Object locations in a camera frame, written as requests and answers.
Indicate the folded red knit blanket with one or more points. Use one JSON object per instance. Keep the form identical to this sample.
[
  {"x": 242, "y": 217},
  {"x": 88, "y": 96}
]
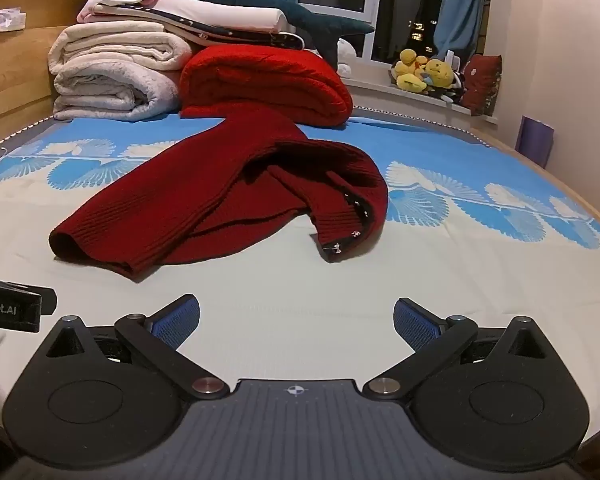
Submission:
[{"x": 265, "y": 80}]

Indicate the folded quilt with star trim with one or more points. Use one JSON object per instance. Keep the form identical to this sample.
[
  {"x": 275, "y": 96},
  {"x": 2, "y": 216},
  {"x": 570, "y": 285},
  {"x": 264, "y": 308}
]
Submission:
[{"x": 220, "y": 27}]

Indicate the blue and white printed bedsheet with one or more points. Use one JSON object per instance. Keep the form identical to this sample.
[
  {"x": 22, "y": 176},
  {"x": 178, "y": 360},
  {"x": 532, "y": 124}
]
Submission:
[{"x": 290, "y": 270}]

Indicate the yellow plush toy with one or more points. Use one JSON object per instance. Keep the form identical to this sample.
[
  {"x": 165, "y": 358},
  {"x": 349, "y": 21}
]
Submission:
[
  {"x": 410, "y": 72},
  {"x": 439, "y": 72}
]

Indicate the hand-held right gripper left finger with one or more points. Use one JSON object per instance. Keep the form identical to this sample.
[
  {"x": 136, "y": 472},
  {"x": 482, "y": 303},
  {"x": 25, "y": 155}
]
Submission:
[{"x": 175, "y": 324}]

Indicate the white plush toy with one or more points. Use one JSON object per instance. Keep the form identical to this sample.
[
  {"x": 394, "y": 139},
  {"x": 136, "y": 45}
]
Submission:
[{"x": 346, "y": 57}]

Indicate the white tissue box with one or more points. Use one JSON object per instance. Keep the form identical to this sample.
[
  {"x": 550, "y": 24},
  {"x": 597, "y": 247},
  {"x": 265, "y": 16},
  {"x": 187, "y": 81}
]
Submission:
[{"x": 7, "y": 20}]

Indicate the white windowsill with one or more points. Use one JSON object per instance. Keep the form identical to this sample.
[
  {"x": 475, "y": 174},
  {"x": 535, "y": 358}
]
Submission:
[{"x": 380, "y": 95}]

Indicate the folded cream fleece blanket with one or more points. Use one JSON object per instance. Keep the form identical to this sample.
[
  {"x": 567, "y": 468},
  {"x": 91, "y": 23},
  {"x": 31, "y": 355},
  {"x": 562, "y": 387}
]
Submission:
[{"x": 115, "y": 45}]

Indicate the purple rolled mat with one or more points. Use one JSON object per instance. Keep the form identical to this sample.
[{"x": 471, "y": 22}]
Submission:
[{"x": 535, "y": 141}]

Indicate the folded grey fleece blanket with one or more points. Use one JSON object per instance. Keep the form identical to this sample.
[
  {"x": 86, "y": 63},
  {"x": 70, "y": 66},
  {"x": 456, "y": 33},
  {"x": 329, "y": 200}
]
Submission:
[{"x": 110, "y": 90}]

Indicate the dark red knit sweater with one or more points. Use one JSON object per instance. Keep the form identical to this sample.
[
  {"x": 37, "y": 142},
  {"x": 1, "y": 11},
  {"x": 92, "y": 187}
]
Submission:
[{"x": 205, "y": 195}]

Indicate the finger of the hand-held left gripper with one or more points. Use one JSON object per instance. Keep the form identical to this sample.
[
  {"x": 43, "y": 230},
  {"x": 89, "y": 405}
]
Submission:
[{"x": 49, "y": 301}]

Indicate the red bag on windowsill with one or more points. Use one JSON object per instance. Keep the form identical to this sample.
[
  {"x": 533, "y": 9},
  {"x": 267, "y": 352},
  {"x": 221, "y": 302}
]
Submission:
[{"x": 482, "y": 85}]

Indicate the wooden headboard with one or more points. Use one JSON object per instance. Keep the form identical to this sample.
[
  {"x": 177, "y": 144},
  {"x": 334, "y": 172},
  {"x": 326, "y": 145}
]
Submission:
[{"x": 10, "y": 75}]

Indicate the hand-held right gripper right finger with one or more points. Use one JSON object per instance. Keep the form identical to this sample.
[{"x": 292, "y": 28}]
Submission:
[{"x": 416, "y": 327}]

